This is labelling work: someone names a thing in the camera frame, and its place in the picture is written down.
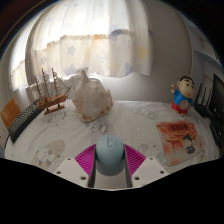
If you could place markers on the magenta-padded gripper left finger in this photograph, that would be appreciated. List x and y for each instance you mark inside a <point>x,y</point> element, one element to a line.
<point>71,168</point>

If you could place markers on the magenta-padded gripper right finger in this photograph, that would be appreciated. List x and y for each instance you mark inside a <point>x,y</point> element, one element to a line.
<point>150,168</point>

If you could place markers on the light blue computer mouse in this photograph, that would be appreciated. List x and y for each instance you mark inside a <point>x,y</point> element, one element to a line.
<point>110,155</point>

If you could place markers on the orange printed mouse pad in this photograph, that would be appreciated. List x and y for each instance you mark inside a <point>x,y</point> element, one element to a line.
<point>178,141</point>

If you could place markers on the white cartoon-print tablecloth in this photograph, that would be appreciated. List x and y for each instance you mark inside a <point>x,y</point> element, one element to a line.
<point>140,116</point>

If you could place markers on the wooden model sailing ship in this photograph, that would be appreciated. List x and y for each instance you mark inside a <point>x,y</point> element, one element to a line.
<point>51,100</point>

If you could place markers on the large white conch shell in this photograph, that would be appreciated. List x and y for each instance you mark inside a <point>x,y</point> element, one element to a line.
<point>91,100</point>

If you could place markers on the black monitor base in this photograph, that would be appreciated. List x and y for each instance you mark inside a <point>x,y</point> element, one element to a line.
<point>218,131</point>

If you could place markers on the cartoon boy figurine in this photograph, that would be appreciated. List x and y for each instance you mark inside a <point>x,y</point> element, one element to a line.
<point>182,96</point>

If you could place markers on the black router with antennas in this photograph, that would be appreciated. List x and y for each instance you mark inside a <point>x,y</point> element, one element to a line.
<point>203,108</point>

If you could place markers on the white chair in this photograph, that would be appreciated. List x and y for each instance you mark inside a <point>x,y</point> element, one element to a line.
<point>31,90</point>

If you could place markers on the black computer monitor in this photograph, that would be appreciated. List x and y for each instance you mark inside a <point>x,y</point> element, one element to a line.
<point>218,100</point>

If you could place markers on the white star-print curtain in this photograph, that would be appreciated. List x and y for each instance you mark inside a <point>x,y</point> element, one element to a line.
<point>100,40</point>

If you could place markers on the white wall shelf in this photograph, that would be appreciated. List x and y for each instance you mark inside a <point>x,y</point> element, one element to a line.
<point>208,51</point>

